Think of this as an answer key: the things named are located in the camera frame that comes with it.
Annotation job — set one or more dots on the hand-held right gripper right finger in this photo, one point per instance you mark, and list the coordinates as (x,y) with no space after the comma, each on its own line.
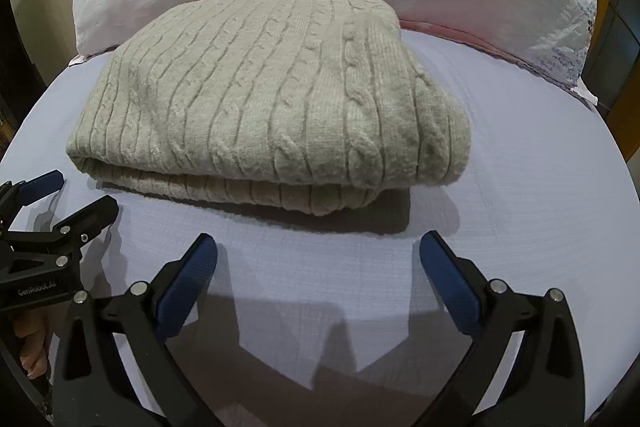
(452,279)

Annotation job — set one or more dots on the lavender bed sheet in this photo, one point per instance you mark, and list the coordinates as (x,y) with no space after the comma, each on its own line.
(520,217)

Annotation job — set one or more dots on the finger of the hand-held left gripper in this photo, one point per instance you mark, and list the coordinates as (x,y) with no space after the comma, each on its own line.
(92,214)
(47,183)

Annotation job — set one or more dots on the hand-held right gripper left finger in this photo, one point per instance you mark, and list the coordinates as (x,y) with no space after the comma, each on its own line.
(187,279)

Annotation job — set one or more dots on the person's left hand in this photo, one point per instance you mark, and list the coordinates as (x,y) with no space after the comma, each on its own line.
(32,347)

